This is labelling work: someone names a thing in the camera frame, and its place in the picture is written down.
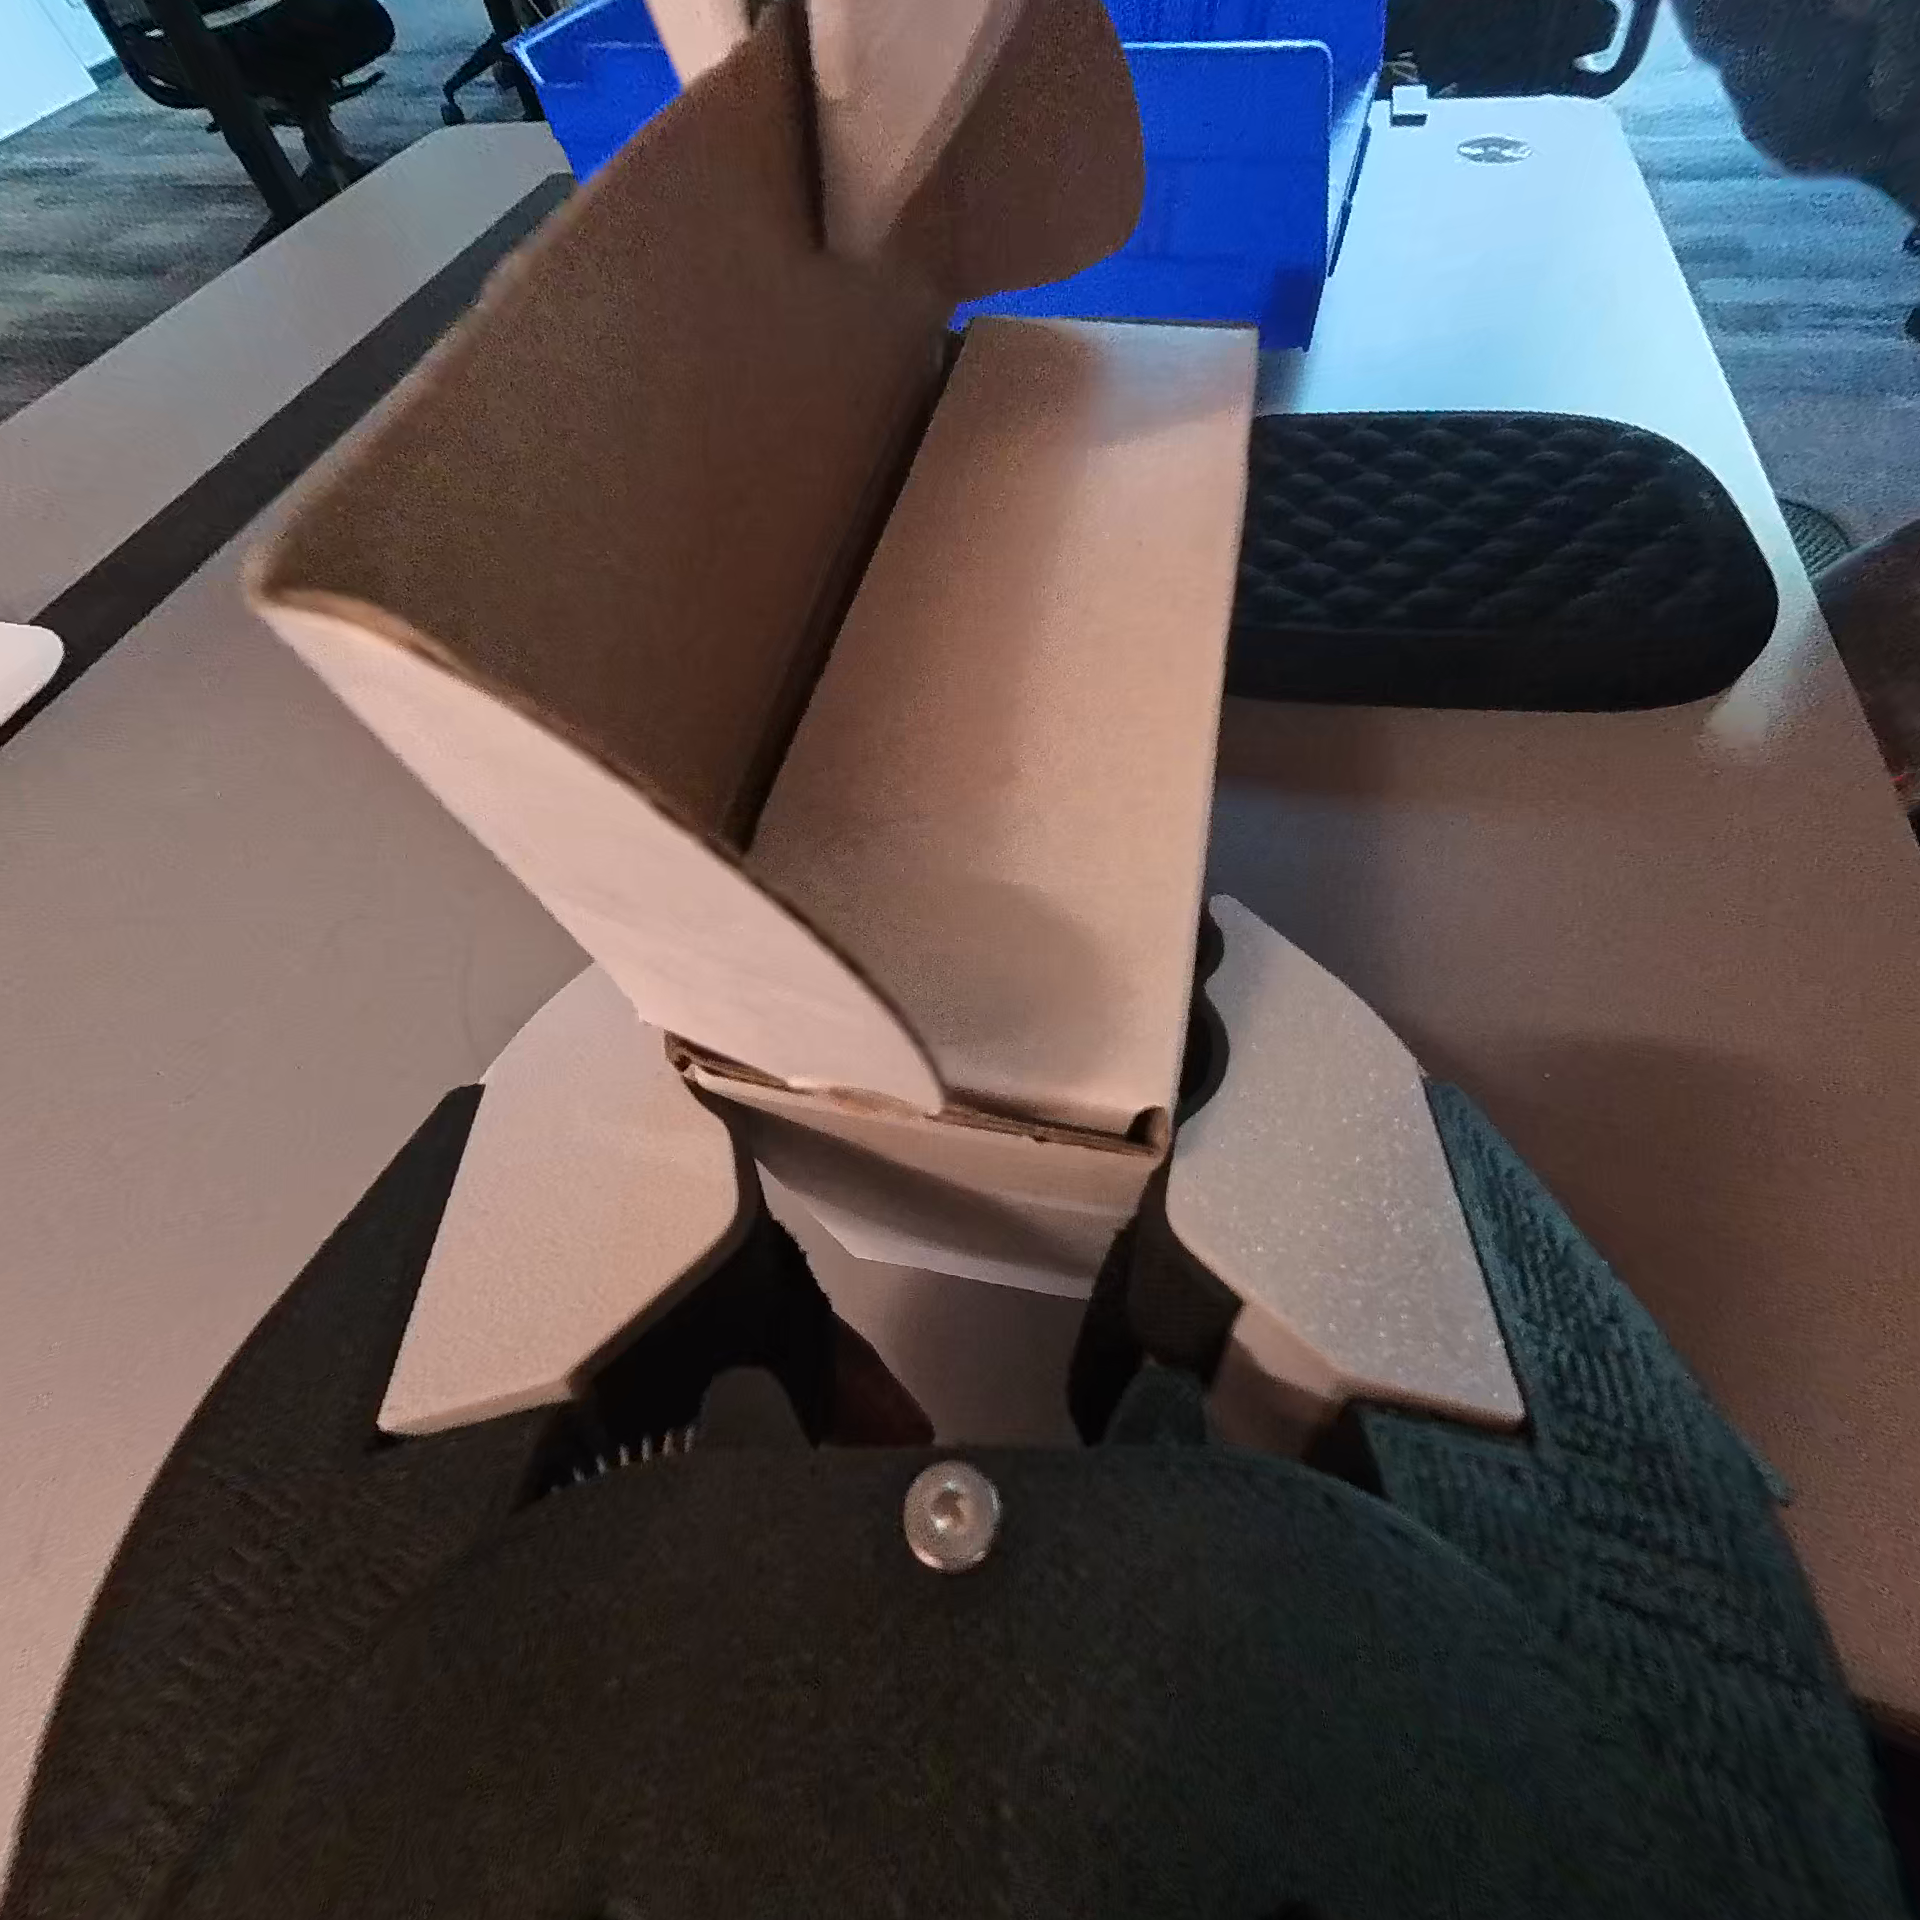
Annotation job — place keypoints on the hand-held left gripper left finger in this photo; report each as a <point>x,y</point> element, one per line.
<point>570,1230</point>

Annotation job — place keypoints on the large blue plastic bin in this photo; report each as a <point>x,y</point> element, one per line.
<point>1214,196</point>

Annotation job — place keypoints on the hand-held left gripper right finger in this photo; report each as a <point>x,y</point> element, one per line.
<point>1336,1200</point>

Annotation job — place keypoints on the black office chair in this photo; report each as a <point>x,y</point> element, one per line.
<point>270,45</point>
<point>495,61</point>
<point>1499,37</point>

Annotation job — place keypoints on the black mesh chair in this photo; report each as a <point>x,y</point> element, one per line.
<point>1823,538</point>

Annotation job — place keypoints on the grey adjacent table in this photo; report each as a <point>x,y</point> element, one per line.
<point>224,376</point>

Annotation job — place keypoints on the person's camouflage clothing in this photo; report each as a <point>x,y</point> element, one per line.
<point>1816,76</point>

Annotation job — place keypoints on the white cardboard box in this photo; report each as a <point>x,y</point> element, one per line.
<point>1019,674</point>

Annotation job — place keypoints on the small white device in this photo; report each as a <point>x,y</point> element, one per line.
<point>1410,104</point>

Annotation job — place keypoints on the black quilted case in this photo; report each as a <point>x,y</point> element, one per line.
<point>1499,556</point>

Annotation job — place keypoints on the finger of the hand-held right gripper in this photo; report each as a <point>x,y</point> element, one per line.
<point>868,136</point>
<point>702,24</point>

